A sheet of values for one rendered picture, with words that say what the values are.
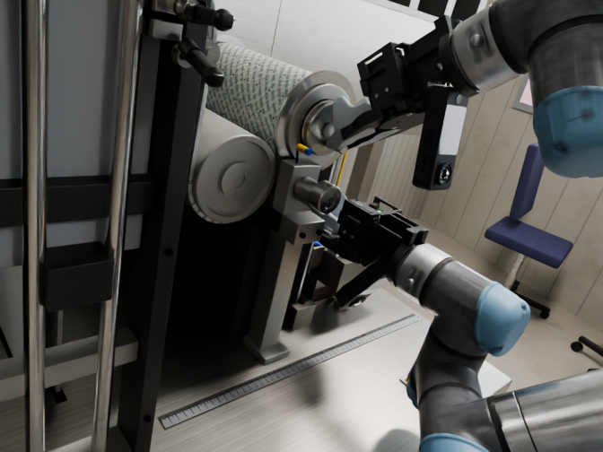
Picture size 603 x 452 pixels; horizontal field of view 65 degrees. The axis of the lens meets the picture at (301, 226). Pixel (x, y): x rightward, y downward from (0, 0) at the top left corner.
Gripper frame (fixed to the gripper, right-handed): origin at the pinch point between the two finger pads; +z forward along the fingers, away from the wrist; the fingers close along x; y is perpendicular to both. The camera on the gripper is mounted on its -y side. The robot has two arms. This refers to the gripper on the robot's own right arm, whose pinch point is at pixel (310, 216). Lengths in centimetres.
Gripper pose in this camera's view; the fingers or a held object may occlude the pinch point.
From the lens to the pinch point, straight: 77.0
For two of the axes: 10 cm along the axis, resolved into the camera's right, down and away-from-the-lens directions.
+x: -7.4, 1.1, -6.7
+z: -6.4, -4.4, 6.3
